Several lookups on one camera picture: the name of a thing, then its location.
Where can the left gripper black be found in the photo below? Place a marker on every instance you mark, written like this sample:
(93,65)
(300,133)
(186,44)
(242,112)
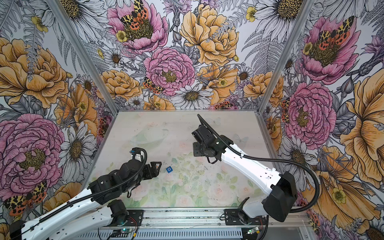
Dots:
(149,175)

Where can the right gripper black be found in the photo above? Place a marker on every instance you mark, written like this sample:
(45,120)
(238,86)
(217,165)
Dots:
(196,151)

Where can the blue letter G cube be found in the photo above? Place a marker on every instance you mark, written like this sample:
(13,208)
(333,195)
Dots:
(169,169)

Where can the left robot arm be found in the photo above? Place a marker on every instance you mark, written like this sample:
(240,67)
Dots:
(105,190)

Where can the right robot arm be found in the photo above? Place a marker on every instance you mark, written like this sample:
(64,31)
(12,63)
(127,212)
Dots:
(279,190)

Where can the aluminium front rail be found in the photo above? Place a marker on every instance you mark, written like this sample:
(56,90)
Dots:
(172,218)

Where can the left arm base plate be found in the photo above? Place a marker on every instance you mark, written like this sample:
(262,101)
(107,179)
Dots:
(132,218)

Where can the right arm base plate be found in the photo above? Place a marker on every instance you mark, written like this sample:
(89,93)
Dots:
(236,217)

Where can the white vented cable duct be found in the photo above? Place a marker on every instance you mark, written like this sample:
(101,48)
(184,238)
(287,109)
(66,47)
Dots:
(167,234)

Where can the right aluminium corner post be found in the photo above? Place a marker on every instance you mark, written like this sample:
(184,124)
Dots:
(291,40)

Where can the aluminium corner post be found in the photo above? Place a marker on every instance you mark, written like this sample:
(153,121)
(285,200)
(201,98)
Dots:
(291,40)
(70,32)

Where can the left aluminium corner post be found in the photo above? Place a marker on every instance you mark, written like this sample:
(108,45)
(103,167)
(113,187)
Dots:
(70,32)

